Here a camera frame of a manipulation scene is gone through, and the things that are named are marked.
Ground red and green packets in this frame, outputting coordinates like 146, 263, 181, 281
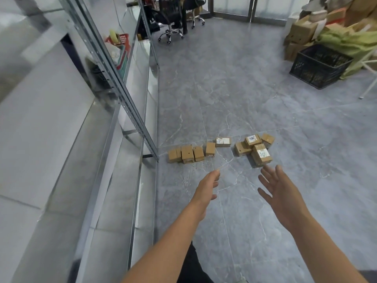
104, 29, 132, 71

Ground small brown cardboard box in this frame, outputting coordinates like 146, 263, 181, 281
287, 20, 319, 45

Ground brown box round hole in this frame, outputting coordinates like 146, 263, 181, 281
181, 145, 195, 165

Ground person's left forearm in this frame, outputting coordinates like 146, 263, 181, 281
122, 203, 204, 283

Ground heap of large cardboard boxes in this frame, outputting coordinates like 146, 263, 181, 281
284, 0, 377, 62

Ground person's left leg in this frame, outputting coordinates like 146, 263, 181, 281
176, 241, 215, 283

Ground black office chair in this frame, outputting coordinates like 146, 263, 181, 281
138, 0, 185, 36
184, 0, 207, 17

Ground glass sliding door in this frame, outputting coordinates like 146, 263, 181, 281
206, 0, 313, 26

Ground black storage crate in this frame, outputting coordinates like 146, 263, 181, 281
289, 44, 354, 90

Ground yellow green plastic bag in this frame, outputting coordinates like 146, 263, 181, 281
317, 26, 377, 80

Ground person's left hand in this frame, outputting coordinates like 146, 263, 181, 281
191, 169, 221, 217

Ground pile of brown cardboard boxes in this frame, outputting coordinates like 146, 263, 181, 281
168, 133, 276, 167

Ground chrome chair base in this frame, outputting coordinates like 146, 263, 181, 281
157, 28, 185, 45
187, 14, 206, 29

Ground person's right forearm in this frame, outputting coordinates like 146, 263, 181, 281
290, 212, 369, 283

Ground person's right hand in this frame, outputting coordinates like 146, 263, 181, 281
258, 165, 311, 232

